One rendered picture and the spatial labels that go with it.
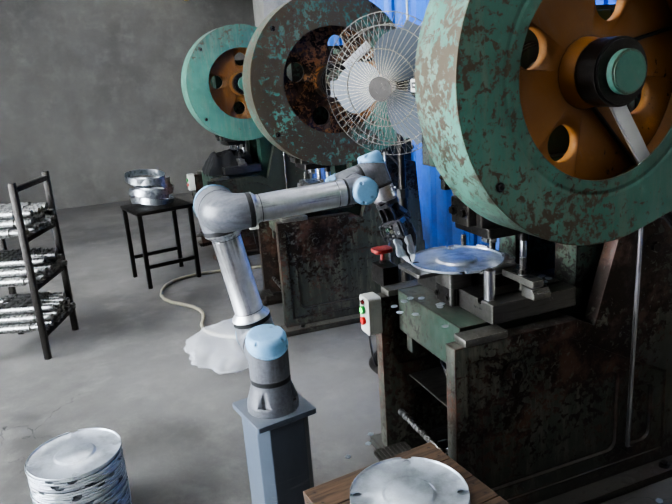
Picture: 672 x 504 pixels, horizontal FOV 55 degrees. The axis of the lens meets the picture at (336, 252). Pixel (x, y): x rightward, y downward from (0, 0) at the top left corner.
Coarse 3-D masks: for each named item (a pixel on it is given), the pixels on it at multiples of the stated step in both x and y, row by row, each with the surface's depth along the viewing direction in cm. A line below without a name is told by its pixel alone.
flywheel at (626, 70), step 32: (544, 0) 145; (576, 0) 148; (640, 0) 155; (544, 32) 147; (576, 32) 150; (608, 32) 154; (640, 32) 157; (544, 64) 149; (576, 64) 147; (608, 64) 141; (640, 64) 142; (544, 96) 151; (576, 96) 150; (608, 96) 144; (544, 128) 153; (576, 128) 157; (640, 128) 164; (576, 160) 159; (608, 160) 163; (640, 160) 160
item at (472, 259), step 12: (420, 252) 210; (432, 252) 210; (444, 252) 209; (456, 252) 208; (468, 252) 207; (480, 252) 206; (492, 252) 205; (420, 264) 198; (432, 264) 197; (444, 264) 196; (456, 264) 194; (468, 264) 194; (480, 264) 194; (492, 264) 193
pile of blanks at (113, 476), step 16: (112, 464) 204; (32, 480) 196; (64, 480) 194; (80, 480) 195; (96, 480) 198; (112, 480) 203; (128, 480) 216; (32, 496) 202; (48, 496) 195; (64, 496) 194; (80, 496) 196; (96, 496) 199; (112, 496) 203; (128, 496) 212
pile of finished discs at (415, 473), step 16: (384, 464) 167; (400, 464) 167; (416, 464) 166; (432, 464) 166; (368, 480) 161; (384, 480) 161; (400, 480) 160; (416, 480) 159; (432, 480) 160; (448, 480) 159; (464, 480) 158; (352, 496) 156; (368, 496) 155; (384, 496) 154; (400, 496) 154; (416, 496) 153; (432, 496) 153; (448, 496) 153; (464, 496) 153
